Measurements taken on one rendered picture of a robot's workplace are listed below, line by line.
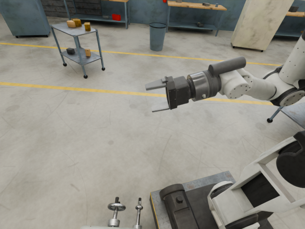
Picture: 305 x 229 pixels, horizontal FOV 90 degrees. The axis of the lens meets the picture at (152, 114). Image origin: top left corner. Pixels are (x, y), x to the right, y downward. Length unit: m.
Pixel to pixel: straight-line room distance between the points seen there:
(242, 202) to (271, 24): 5.62
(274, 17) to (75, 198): 6.09
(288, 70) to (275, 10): 5.32
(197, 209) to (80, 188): 1.24
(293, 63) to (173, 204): 1.00
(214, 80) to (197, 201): 0.98
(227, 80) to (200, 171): 1.67
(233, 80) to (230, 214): 0.54
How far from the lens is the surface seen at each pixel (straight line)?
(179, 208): 1.20
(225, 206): 0.80
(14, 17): 6.14
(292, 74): 0.69
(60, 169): 2.16
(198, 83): 0.47
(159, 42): 4.70
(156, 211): 1.39
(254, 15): 5.84
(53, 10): 8.44
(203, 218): 1.28
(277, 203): 0.67
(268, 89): 0.66
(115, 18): 6.76
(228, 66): 0.50
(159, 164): 1.99
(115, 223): 1.11
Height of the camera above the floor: 1.75
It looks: 44 degrees down
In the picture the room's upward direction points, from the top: 5 degrees clockwise
